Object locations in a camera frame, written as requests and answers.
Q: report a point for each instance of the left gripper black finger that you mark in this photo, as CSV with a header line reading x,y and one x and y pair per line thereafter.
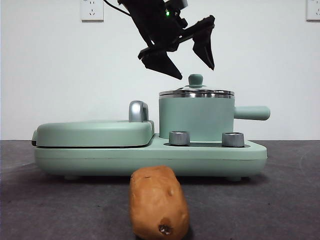
x,y
206,47
161,62

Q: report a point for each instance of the glass lid with green knob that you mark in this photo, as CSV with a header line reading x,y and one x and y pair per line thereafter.
x,y
196,80

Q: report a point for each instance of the brown potato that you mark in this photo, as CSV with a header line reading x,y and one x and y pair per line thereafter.
x,y
157,200

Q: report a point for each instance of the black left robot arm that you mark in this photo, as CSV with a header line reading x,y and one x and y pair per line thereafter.
x,y
150,20

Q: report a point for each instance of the mint green steamer pot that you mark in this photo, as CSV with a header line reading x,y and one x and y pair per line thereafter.
x,y
195,117

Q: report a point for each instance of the silver control knob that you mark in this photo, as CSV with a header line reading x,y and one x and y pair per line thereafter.
x,y
179,138
233,139

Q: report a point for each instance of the mint green griddle cover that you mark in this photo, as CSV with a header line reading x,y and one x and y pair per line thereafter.
x,y
87,133

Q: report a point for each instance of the mint green breakfast machine base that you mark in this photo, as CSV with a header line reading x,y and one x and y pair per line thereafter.
x,y
105,160

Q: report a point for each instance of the white wall socket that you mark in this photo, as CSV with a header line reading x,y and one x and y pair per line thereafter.
x,y
313,11
92,11

